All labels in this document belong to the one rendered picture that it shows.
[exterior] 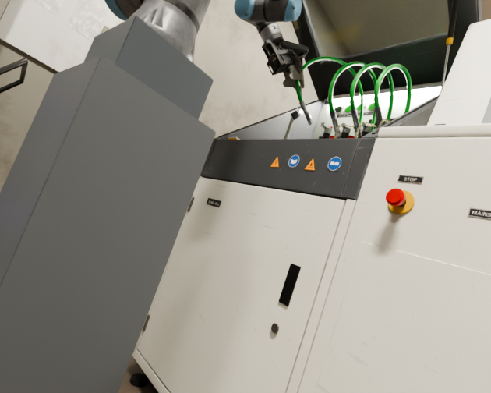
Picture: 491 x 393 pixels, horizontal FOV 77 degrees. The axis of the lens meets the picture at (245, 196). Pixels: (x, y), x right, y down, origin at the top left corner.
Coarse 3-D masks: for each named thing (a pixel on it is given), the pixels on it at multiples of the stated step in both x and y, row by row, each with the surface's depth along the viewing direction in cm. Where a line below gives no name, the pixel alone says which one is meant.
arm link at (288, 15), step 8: (264, 0) 102; (272, 0) 98; (280, 0) 97; (288, 0) 98; (296, 0) 98; (264, 8) 102; (272, 8) 100; (280, 8) 99; (288, 8) 98; (296, 8) 99; (264, 16) 104; (272, 16) 102; (280, 16) 101; (288, 16) 100; (296, 16) 100
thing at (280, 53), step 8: (272, 40) 113; (280, 40) 116; (264, 48) 115; (272, 48) 115; (280, 48) 115; (272, 56) 112; (280, 56) 111; (288, 56) 113; (272, 64) 114; (280, 64) 111; (288, 64) 115; (280, 72) 116
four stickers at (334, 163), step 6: (276, 156) 96; (282, 156) 94; (294, 156) 91; (300, 156) 89; (330, 156) 81; (336, 156) 80; (276, 162) 95; (288, 162) 91; (294, 162) 90; (306, 162) 86; (312, 162) 85; (330, 162) 81; (336, 162) 79; (306, 168) 86; (312, 168) 84; (330, 168) 80; (336, 168) 79
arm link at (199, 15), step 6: (180, 0) 58; (186, 0) 59; (192, 0) 60; (198, 0) 61; (204, 0) 62; (192, 6) 60; (198, 6) 61; (204, 6) 63; (198, 12) 62; (204, 12) 64; (198, 18) 62
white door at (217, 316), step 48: (240, 192) 102; (288, 192) 88; (192, 240) 112; (240, 240) 95; (288, 240) 82; (192, 288) 103; (240, 288) 88; (288, 288) 76; (144, 336) 113; (192, 336) 96; (240, 336) 82; (288, 336) 72; (192, 384) 89; (240, 384) 77; (288, 384) 69
